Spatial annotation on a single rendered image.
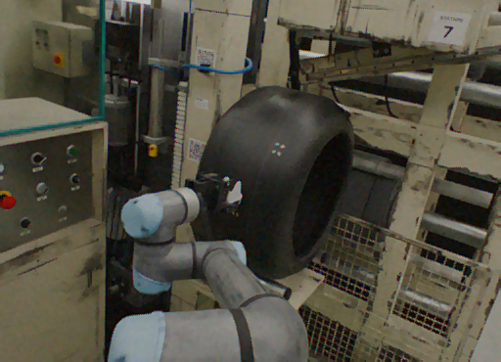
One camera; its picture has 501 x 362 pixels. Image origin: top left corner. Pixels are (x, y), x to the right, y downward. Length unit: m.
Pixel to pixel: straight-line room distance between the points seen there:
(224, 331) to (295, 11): 1.17
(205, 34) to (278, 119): 0.38
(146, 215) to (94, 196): 0.84
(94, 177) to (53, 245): 0.26
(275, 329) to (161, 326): 0.12
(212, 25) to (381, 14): 0.49
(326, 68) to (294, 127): 0.51
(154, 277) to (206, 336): 0.39
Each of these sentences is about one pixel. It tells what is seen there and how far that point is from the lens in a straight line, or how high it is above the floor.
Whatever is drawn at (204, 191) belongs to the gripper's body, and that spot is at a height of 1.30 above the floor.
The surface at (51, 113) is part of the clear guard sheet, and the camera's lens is 1.39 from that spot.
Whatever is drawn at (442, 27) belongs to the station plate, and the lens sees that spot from 1.34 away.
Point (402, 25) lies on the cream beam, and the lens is 1.36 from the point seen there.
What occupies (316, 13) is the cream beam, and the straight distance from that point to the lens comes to 1.45.
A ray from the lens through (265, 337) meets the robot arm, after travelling 0.48.
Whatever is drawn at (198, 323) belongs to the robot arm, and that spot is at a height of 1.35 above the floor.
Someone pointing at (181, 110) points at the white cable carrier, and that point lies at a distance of 1.44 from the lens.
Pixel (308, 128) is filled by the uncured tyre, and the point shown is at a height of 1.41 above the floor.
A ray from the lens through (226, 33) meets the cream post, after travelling 1.31.
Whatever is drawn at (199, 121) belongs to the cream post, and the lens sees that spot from 1.38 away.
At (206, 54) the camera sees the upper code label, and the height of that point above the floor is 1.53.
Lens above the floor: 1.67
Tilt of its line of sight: 21 degrees down
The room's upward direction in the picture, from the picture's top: 8 degrees clockwise
